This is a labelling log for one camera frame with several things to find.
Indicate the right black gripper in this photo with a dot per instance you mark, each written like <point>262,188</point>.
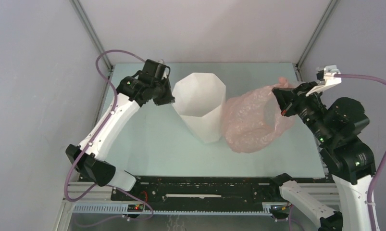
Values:
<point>288,98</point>

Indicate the pink plastic trash bag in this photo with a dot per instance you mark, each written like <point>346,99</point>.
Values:
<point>252,121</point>

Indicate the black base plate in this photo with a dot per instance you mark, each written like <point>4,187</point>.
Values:
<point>207,193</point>

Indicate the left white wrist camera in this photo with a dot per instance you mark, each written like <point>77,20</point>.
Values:
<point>163,62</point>

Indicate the small circuit board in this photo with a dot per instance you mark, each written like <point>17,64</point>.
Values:
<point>135,208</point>

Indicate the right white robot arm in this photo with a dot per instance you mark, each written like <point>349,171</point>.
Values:
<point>350,161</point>

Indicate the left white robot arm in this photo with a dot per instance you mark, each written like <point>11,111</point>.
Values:
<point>90,155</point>

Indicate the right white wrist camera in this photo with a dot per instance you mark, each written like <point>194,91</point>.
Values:
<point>326,79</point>

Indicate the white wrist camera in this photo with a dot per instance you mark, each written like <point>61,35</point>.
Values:
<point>326,79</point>
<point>163,62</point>

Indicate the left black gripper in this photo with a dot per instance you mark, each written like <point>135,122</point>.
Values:
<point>168,98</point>

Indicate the white slotted cable duct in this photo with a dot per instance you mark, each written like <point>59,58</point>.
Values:
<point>89,208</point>

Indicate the white trash bin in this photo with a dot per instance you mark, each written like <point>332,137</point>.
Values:
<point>199,101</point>

